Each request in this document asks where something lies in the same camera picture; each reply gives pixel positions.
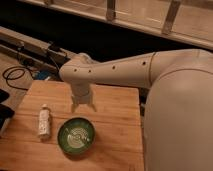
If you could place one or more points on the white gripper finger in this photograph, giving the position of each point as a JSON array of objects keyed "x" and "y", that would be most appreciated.
[
  {"x": 91, "y": 105},
  {"x": 74, "y": 107}
]

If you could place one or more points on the green ceramic bowl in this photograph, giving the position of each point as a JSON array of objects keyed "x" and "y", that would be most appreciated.
[{"x": 76, "y": 136}]

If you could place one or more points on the small white bottle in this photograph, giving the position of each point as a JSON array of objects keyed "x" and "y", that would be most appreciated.
[{"x": 44, "y": 122}]

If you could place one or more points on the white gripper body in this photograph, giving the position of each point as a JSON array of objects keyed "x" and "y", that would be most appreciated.
[{"x": 81, "y": 93}]

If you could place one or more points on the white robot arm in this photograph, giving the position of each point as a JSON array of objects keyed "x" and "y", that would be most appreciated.
[{"x": 178, "y": 121}]

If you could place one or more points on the black clamp device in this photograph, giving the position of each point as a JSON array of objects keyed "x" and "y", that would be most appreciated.
[{"x": 57, "y": 53}]

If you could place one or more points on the black object at left edge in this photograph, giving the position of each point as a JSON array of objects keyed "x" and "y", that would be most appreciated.
[{"x": 5, "y": 111}]

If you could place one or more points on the metal floor rail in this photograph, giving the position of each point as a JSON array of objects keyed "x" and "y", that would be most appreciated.
[{"x": 28, "y": 43}]

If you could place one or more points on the blue object behind table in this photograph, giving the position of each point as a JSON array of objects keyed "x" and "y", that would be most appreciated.
[{"x": 42, "y": 75}]

